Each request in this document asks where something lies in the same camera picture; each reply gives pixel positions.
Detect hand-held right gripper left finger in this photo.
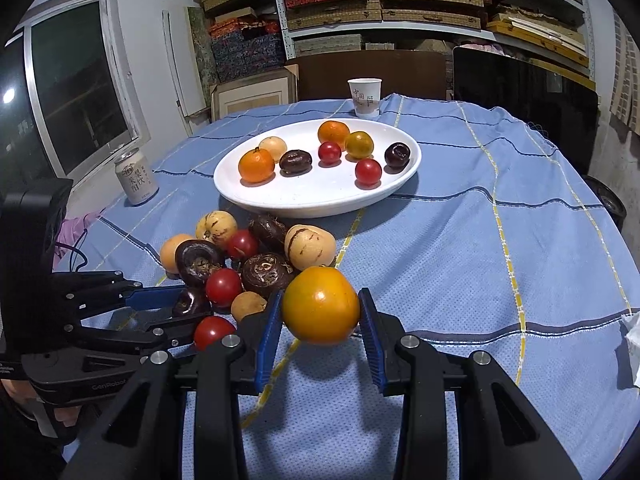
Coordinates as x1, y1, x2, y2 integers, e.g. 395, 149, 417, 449
60, 290, 285, 480

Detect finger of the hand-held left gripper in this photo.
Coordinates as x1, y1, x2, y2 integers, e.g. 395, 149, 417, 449
67, 315, 213, 356
52, 270, 186, 319

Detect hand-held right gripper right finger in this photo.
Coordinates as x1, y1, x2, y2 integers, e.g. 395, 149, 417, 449
357, 287, 571, 480

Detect small beige longan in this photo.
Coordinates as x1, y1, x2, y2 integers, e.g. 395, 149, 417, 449
230, 292, 269, 323

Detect pale orange round fruit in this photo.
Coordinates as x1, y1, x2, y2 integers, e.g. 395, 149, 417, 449
160, 233, 197, 275

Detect striped cream pepino melon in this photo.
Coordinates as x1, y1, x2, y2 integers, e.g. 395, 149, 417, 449
284, 225, 336, 271
195, 211, 239, 245

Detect white oval plate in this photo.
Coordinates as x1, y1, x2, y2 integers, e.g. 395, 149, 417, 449
213, 118, 422, 219

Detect orange tangerine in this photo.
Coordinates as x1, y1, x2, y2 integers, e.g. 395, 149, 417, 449
318, 120, 351, 146
238, 147, 276, 184

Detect dark purple round fruit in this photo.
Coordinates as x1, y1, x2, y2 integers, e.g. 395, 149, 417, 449
384, 142, 412, 170

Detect pale cream round fruit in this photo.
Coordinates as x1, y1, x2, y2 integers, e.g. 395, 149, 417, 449
258, 136, 288, 163

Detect person's left hand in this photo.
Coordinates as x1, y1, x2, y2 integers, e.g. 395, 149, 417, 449
0, 379, 81, 428

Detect blue checked tablecloth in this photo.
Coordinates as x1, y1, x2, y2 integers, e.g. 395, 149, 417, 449
52, 92, 640, 480

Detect white beverage can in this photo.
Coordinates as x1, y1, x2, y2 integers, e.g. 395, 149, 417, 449
114, 149, 160, 206

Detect tall white board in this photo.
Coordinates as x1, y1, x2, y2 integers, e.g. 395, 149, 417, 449
162, 9, 211, 116

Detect white paper cup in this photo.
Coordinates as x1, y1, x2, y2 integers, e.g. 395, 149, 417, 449
348, 78, 382, 117

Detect green marbled panel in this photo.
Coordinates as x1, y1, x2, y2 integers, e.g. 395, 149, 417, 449
187, 6, 221, 91

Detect stack of blue brocade boxes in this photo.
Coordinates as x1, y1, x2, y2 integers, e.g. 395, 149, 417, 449
210, 35, 286, 83

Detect crumpled white tissue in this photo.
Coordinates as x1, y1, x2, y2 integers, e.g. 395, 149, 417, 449
620, 312, 640, 388

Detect black round stool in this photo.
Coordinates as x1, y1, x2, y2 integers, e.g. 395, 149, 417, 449
582, 175, 627, 233

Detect brown board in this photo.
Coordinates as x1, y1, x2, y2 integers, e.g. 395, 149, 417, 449
287, 49, 448, 103

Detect large black panel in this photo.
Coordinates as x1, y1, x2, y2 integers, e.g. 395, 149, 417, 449
452, 46, 600, 176

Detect orange brocade boxes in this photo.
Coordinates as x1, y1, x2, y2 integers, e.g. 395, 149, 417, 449
209, 17, 283, 41

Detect white metal shelf rack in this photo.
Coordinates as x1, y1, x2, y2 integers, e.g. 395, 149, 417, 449
270, 0, 598, 81

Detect stack of tan woven boxes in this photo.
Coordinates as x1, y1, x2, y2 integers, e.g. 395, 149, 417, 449
285, 0, 591, 68

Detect brick patterned curtain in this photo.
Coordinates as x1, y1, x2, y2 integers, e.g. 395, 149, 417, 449
611, 15, 640, 136

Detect black cable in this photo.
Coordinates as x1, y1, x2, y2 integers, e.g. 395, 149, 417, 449
52, 242, 90, 273

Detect aluminium frame window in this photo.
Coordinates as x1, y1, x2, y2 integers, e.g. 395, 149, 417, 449
0, 0, 151, 186

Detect wooden picture frame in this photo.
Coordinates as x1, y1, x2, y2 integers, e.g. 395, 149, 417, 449
210, 69, 299, 122

